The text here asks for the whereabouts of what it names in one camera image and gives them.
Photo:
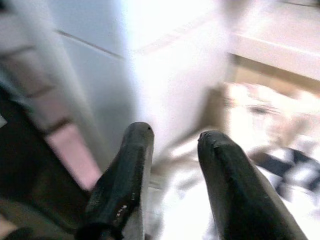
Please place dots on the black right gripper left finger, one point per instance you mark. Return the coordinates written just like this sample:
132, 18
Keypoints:
120, 180

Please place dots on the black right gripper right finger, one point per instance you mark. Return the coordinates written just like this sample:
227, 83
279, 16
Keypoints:
237, 190

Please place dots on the white washing machine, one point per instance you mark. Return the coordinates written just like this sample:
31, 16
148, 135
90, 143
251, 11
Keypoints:
160, 75

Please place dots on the black and white checked cloth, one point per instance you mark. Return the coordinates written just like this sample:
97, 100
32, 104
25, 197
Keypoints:
290, 167

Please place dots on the white counter shelf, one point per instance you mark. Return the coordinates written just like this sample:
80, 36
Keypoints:
275, 47

